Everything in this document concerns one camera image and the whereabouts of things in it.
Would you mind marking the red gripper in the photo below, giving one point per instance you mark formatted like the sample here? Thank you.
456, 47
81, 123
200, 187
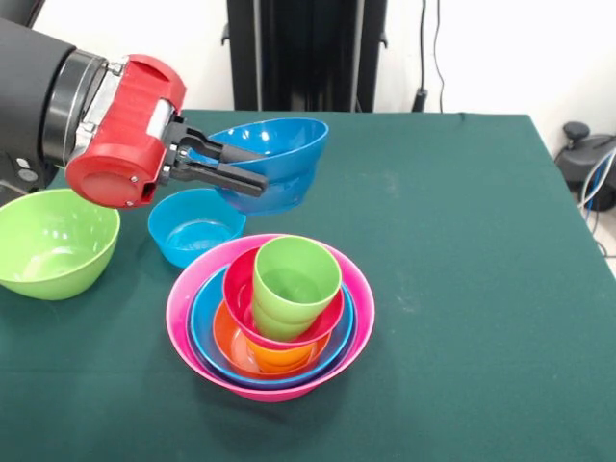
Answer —
125, 144

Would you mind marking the small dark blue bowl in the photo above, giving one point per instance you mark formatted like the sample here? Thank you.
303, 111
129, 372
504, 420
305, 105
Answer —
293, 168

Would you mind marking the translucent blue ribbed bowl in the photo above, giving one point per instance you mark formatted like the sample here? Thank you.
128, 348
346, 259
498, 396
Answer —
192, 236

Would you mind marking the small crimson bowl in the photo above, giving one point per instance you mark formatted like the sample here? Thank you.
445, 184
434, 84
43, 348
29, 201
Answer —
238, 289

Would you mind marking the green cup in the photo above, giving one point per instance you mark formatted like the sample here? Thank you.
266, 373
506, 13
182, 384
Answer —
293, 279

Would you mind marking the large light blue bowl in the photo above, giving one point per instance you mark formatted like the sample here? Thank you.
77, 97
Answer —
204, 313

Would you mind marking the orange bowl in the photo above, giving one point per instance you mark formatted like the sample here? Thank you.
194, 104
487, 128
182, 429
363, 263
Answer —
226, 341

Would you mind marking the orange cup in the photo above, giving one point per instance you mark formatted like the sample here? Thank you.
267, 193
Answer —
279, 358

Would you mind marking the large pink bowl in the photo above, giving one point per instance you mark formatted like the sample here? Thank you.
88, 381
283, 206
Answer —
274, 392

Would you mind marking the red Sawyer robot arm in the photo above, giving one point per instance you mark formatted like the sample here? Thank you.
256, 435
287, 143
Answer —
29, 96

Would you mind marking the large green bowl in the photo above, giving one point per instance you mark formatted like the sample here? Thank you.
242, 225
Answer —
53, 255

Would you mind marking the dark green table cloth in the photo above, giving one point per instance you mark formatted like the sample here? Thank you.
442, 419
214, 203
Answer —
457, 385

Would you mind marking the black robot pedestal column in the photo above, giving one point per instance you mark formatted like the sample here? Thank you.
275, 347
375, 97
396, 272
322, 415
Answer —
308, 48

